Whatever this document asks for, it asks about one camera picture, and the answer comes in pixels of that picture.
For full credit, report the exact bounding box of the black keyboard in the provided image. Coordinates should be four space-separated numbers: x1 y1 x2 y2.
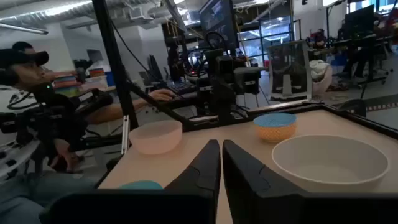
167 80 197 95

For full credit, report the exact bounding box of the person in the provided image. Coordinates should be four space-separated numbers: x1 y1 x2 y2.
308 28 328 49
11 40 37 56
0 48 177 224

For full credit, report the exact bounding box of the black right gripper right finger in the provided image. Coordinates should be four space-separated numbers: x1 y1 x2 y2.
222 139 307 224

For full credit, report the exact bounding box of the blue storage bin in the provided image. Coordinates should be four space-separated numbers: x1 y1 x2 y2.
104 71 116 88

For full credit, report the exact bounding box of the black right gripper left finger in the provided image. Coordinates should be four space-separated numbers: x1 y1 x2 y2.
164 139 221 200

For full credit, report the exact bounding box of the black upright frame post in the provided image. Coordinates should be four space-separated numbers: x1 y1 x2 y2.
91 0 139 131

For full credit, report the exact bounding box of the black cap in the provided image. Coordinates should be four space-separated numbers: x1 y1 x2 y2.
0 48 50 70

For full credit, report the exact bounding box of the grey mesh office chair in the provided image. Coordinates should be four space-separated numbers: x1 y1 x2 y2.
266 40 313 101

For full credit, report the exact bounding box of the stack of coloured plates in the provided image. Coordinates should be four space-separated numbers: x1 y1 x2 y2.
52 72 82 97

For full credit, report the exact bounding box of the white bag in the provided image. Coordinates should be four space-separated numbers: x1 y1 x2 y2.
308 59 333 95

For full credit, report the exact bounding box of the black desk with monitor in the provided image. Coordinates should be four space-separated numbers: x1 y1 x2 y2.
332 4 393 90

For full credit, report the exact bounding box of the blue and orange patterned bowl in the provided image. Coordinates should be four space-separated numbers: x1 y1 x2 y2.
252 112 298 144

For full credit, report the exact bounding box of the pink translucent bowl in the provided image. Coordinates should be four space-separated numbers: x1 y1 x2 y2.
129 120 183 156

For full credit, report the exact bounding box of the large white bowl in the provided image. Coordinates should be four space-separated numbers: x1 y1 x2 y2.
271 134 391 194

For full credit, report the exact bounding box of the black diagonal frame brace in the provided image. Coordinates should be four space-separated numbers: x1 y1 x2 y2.
126 80 195 130

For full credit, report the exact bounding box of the large dark monitor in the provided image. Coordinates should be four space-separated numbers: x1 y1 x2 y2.
198 0 240 48

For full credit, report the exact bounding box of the teal bowl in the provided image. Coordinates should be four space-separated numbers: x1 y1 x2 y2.
119 180 164 190

